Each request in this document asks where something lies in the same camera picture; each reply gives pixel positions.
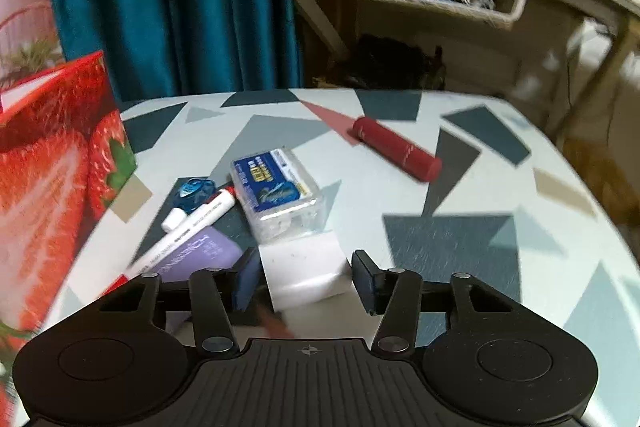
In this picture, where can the dark red tube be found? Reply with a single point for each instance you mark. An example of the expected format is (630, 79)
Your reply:
(395, 147)

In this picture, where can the purple card packet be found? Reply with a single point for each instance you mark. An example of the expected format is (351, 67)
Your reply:
(200, 252)

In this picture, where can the small blue tape dispenser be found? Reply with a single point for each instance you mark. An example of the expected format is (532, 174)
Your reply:
(192, 192)

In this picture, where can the clear plastic box blue label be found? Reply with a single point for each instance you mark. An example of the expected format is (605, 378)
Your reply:
(275, 187)

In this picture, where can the black trash bag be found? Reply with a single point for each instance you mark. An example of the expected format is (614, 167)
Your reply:
(395, 62)

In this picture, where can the red cardboard box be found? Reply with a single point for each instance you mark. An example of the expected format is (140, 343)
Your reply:
(50, 182)

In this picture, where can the vanity desk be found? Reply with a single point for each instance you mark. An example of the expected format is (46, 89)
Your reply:
(575, 2)

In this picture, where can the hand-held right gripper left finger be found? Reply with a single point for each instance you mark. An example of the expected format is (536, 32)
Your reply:
(247, 279)

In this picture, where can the yellow bag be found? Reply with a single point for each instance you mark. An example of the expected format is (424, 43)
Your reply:
(600, 167)

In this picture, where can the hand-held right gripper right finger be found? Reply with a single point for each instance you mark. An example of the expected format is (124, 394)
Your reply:
(367, 284)

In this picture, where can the red and white marker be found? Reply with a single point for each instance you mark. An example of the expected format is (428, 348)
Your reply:
(200, 217)

